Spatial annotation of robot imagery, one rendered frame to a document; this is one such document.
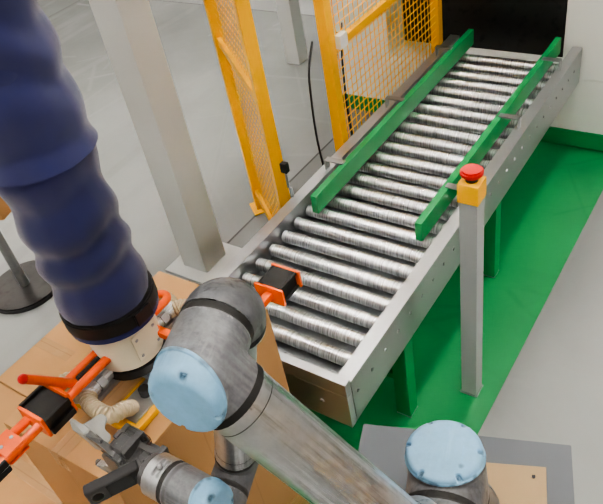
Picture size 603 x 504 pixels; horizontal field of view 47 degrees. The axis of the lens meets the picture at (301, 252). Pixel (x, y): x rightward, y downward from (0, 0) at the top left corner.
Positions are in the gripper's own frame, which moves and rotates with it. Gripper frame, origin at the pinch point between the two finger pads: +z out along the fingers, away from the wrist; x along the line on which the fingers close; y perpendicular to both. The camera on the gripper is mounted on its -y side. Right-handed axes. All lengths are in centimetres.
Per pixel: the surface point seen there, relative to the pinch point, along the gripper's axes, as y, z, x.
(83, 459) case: 1.0, 7.3, -12.7
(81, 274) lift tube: 20.6, 5.5, 29.1
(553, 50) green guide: 288, -11, -46
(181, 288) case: 55, 24, -13
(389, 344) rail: 93, -20, -56
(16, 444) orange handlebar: -7.5, 11.0, 2.3
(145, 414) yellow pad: 16.3, 0.6, -10.5
